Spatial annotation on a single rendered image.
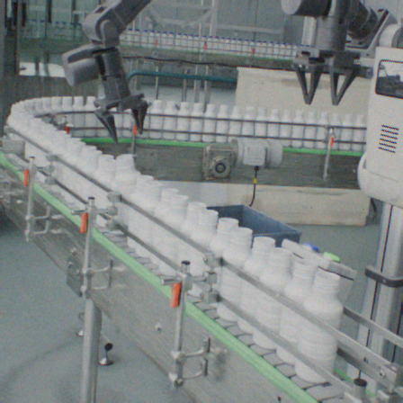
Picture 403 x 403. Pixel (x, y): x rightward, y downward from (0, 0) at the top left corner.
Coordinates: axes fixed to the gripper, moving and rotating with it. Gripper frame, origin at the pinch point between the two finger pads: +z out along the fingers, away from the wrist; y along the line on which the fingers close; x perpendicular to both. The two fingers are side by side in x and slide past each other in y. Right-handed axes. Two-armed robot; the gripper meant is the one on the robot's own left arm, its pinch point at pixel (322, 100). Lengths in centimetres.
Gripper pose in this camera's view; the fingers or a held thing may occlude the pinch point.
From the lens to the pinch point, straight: 134.3
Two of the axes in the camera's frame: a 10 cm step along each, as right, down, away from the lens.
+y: 8.6, -0.4, 5.0
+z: -0.9, 9.6, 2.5
